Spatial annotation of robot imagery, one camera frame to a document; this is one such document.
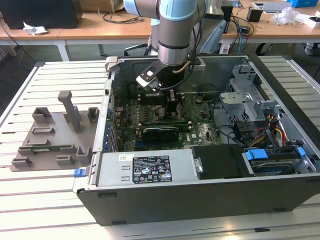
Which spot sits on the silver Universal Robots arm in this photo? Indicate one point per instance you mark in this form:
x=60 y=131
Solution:
x=175 y=30

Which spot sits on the CPU socket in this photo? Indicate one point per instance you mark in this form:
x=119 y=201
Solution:
x=160 y=115

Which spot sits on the black RAM slot bank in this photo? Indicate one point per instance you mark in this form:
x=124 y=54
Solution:
x=156 y=100
x=186 y=127

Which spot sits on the round coin battery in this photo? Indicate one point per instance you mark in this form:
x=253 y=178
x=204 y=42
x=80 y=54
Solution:
x=199 y=100

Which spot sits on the black office chair base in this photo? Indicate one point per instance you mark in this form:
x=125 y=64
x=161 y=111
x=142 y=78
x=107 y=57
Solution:
x=136 y=47

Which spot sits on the small white device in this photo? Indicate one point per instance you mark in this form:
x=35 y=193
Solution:
x=225 y=48

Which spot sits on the black graphics card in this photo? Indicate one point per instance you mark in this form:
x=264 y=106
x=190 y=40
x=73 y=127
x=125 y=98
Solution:
x=160 y=136

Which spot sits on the green motherboard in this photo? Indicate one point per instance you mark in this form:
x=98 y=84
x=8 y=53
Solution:
x=200 y=135

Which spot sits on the silver metal drive cage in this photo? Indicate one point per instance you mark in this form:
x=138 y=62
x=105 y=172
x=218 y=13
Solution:
x=240 y=105

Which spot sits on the black plastic shroud box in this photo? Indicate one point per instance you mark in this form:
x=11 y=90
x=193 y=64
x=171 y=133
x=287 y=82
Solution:
x=220 y=162

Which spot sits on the blue card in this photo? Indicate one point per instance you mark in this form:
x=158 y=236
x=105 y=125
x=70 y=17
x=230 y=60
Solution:
x=236 y=3

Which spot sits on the silver power supply with label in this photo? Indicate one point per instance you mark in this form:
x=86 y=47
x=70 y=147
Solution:
x=112 y=170

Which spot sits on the wooden desk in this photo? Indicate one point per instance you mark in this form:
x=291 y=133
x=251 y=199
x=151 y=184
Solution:
x=275 y=31

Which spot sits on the hard disk in blue carrier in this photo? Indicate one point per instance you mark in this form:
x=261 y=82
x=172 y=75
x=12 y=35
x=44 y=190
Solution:
x=256 y=154

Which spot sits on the grey plastic parts rack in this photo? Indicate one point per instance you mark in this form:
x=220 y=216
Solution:
x=62 y=125

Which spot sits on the grey tablet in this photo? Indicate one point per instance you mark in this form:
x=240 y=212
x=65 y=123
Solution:
x=277 y=7

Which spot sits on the clear plastic bag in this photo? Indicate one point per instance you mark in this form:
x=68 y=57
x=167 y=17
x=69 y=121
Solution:
x=285 y=16

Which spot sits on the black open PC case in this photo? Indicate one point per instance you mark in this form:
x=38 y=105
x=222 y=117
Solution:
x=175 y=207

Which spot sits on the blue case latch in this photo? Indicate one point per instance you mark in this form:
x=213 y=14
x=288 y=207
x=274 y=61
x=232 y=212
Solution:
x=79 y=173

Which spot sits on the green RAM stick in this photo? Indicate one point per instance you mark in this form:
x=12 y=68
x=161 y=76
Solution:
x=53 y=149

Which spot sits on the white cardboard box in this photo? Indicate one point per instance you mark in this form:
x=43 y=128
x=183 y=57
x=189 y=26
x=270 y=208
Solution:
x=303 y=19

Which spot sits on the crumpled white paper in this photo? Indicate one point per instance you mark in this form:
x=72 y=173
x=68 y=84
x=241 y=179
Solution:
x=35 y=30

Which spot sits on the blue box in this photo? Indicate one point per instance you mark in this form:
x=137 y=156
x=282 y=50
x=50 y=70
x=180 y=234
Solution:
x=298 y=3

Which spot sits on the large black box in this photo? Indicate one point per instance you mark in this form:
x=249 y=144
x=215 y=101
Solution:
x=37 y=12

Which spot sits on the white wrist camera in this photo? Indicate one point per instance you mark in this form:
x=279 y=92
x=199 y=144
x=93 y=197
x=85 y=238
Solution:
x=148 y=78

